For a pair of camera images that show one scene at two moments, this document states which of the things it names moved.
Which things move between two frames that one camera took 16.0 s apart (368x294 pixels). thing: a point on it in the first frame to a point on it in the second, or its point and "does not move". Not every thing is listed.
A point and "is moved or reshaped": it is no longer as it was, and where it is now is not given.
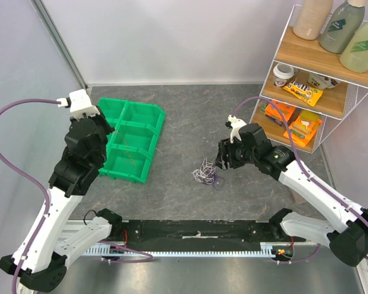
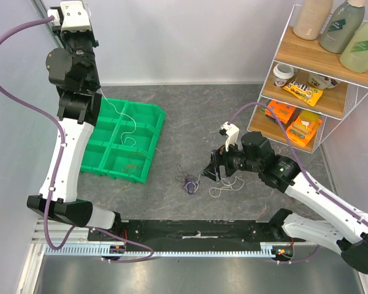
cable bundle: [206, 174] is moved or reshaped
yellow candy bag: [308, 94] does not move
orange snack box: [286, 109] does not move
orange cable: [127, 147] to [132, 167]
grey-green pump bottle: [341, 26] does not move
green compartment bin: [130, 146] does not move
